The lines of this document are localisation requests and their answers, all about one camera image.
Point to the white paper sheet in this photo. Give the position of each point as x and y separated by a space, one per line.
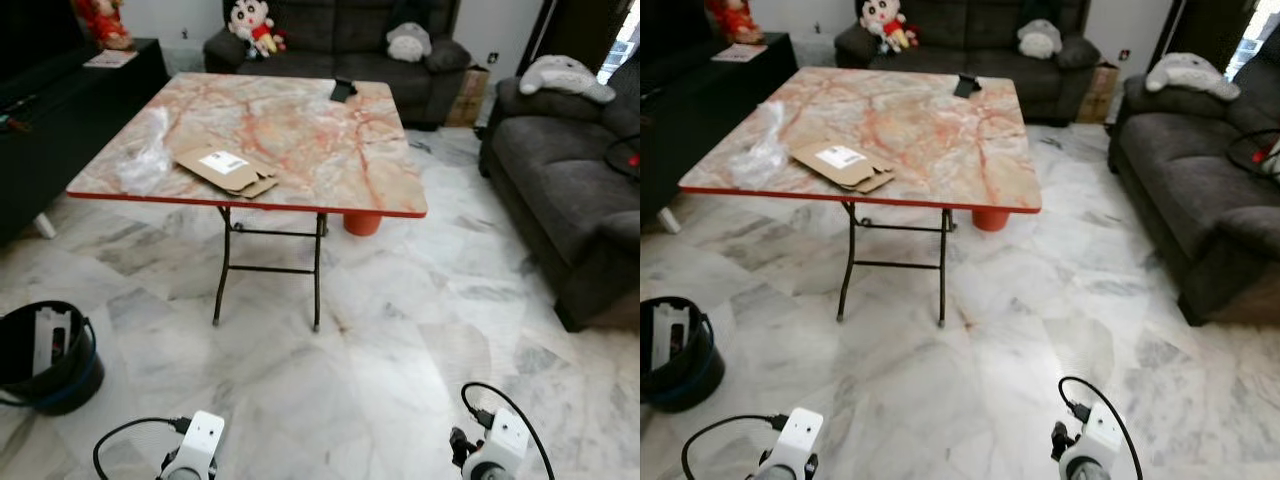
740 53
110 59

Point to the flat brown cardboard package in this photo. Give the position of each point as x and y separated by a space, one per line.
225 170
842 165

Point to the small black object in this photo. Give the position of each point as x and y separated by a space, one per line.
343 90
967 86

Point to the marble top folding table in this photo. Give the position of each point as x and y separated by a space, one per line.
300 140
920 135

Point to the black plastic bucket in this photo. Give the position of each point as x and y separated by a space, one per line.
700 375
60 385

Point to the small round grey plush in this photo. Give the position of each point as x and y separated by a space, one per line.
409 42
1040 38

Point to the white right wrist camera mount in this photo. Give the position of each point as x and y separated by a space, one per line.
505 440
1100 435

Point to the cartoon boy plush doll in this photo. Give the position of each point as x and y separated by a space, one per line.
886 25
255 28

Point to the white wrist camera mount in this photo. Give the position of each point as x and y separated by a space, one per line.
1100 435
205 440
803 438
505 440

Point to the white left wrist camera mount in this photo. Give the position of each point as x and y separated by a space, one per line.
205 440
803 438

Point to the black low cabinet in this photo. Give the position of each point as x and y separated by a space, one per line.
700 130
70 140

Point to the brown cardboard box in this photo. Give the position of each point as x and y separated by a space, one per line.
1097 97
465 100

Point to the red plush toy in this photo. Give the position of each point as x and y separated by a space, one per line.
735 18
103 22

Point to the black television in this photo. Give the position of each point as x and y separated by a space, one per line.
35 45
670 40

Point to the clear crumpled plastic bag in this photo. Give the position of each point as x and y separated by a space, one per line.
760 155
145 160

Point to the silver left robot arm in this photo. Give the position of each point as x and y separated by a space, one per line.
785 472
188 472

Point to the large grey white plush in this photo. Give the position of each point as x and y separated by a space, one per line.
560 75
1188 72

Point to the white trash packaging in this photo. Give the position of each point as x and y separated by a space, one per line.
668 335
50 340

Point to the dark grey two-seat sofa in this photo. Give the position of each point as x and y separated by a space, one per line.
1180 190
550 190

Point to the dark grey fabric sofa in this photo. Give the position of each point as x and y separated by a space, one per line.
965 30
330 35

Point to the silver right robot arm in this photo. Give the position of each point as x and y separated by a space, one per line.
492 473
1085 470

